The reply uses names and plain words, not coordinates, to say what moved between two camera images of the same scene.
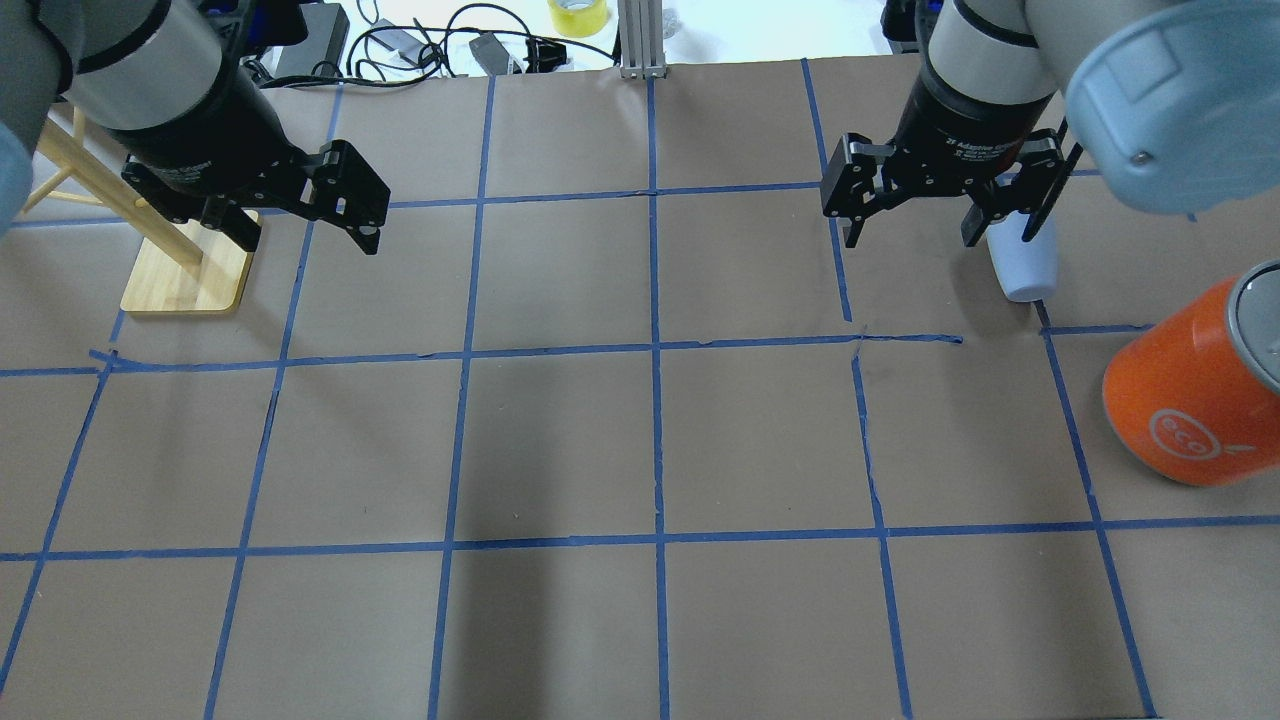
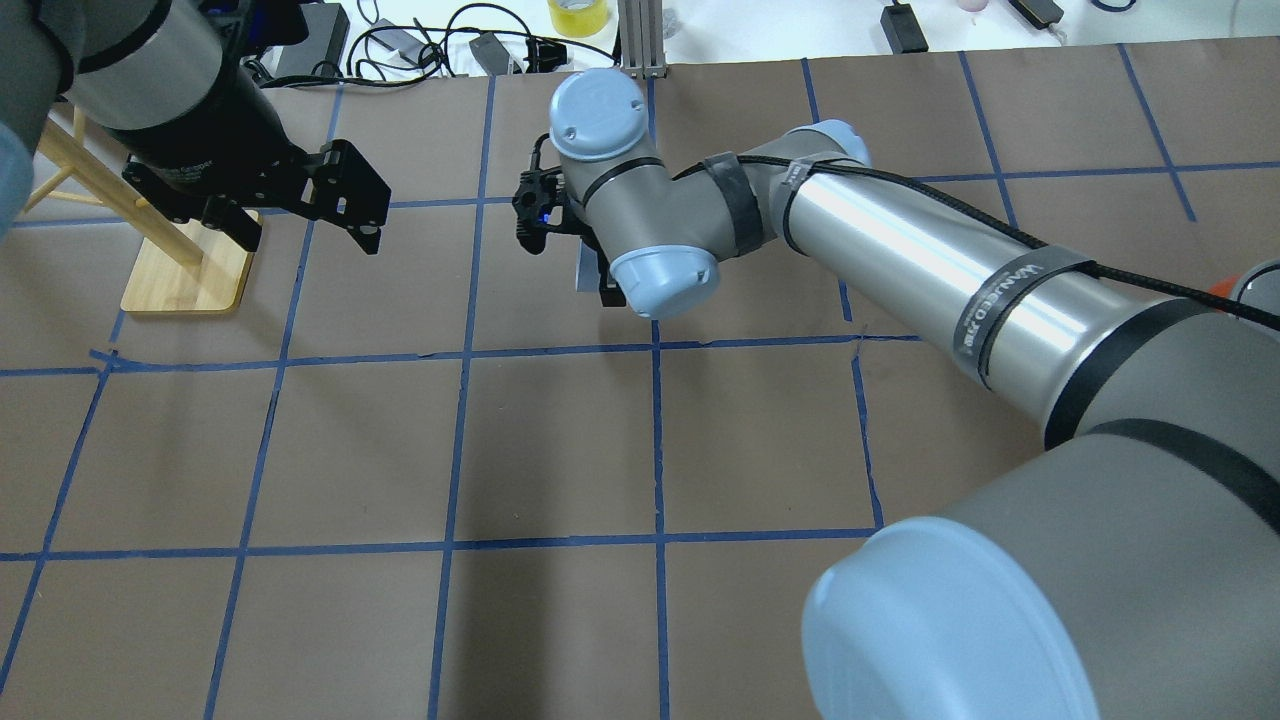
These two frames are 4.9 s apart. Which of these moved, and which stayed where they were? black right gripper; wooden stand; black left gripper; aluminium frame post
Moved: black right gripper
Stayed: wooden stand; aluminium frame post; black left gripper
